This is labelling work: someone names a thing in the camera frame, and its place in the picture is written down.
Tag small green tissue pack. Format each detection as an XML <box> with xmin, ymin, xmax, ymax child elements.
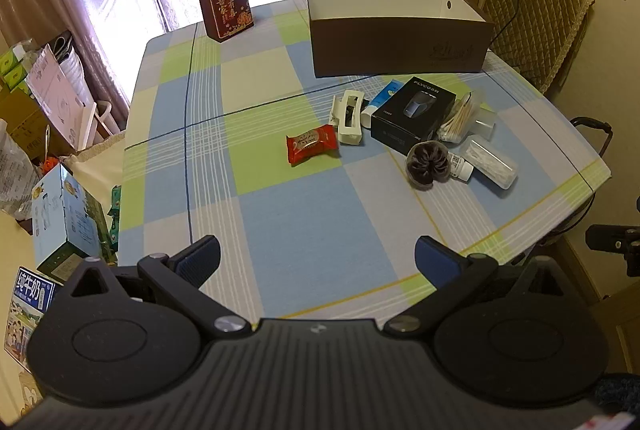
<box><xmin>0</xmin><ymin>44</ymin><xmax>32</xmax><ymax>91</ymax></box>

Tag red gift box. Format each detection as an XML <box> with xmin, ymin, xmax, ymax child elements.
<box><xmin>196</xmin><ymin>0</ymin><xmax>256</xmax><ymax>44</ymax></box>

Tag large brown cardboard box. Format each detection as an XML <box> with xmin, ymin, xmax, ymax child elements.
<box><xmin>305</xmin><ymin>0</ymin><xmax>496</xmax><ymax>79</ymax></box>

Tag chair with quilted cover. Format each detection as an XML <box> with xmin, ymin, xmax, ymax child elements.
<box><xmin>479</xmin><ymin>0</ymin><xmax>596</xmax><ymax>98</ymax></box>

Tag clear cylindrical swab case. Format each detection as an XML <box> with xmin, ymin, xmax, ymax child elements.
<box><xmin>460</xmin><ymin>135</ymin><xmax>518</xmax><ymax>191</ymax></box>

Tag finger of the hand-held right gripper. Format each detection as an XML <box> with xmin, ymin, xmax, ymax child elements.
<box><xmin>585</xmin><ymin>224</ymin><xmax>640</xmax><ymax>279</ymax></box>

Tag black shaver box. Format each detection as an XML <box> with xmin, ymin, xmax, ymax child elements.
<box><xmin>370</xmin><ymin>76</ymin><xmax>457</xmax><ymax>157</ymax></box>

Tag dark blue cloth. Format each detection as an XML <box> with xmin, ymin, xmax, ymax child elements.
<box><xmin>595</xmin><ymin>372</ymin><xmax>640</xmax><ymax>417</ymax></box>

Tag small white bottle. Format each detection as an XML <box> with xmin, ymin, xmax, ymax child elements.
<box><xmin>447</xmin><ymin>152</ymin><xmax>473</xmax><ymax>183</ymax></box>

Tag blue and white cream tube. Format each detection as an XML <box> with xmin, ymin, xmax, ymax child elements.
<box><xmin>361</xmin><ymin>80</ymin><xmax>405</xmax><ymax>129</ymax></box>

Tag small clear plastic box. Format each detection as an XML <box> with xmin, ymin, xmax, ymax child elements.
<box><xmin>470</xmin><ymin>110</ymin><xmax>496</xmax><ymax>138</ymax></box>

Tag pink and white cardboard box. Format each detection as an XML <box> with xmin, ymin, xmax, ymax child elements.
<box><xmin>25</xmin><ymin>44</ymin><xmax>96</xmax><ymax>151</ymax></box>

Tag blue printed carton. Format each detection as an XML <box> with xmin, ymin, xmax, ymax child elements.
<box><xmin>31</xmin><ymin>162</ymin><xmax>113</xmax><ymax>281</ymax></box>

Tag dark hair scrunchie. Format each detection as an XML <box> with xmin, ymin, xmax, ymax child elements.
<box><xmin>405</xmin><ymin>141</ymin><xmax>452</xmax><ymax>188</ymax></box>

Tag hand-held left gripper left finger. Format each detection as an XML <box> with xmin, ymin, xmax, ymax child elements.
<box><xmin>52</xmin><ymin>235</ymin><xmax>252</xmax><ymax>342</ymax></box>

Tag white plastic rack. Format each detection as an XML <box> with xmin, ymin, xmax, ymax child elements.
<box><xmin>82</xmin><ymin>100</ymin><xmax>126</xmax><ymax>143</ymax></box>

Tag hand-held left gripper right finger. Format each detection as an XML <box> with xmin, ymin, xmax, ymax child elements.
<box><xmin>383</xmin><ymin>235</ymin><xmax>584</xmax><ymax>342</ymax></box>

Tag blue and white milk carton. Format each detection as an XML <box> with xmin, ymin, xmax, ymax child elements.
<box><xmin>4</xmin><ymin>266</ymin><xmax>57</xmax><ymax>373</ymax></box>

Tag red snack packet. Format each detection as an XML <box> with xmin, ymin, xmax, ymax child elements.
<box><xmin>286</xmin><ymin>124</ymin><xmax>342</xmax><ymax>167</ymax></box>

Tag black metal frame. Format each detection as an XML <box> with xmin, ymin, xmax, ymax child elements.
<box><xmin>570</xmin><ymin>116</ymin><xmax>613</xmax><ymax>158</ymax></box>

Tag cream hair claw clip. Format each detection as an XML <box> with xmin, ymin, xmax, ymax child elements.
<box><xmin>330</xmin><ymin>90</ymin><xmax>368</xmax><ymax>147</ymax></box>

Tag clear plastic bag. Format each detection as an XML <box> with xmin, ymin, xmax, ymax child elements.
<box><xmin>0</xmin><ymin>120</ymin><xmax>41</xmax><ymax>221</ymax></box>

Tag bag of cotton swabs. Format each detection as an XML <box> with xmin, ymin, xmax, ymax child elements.
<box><xmin>437</xmin><ymin>90</ymin><xmax>483</xmax><ymax>144</ymax></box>

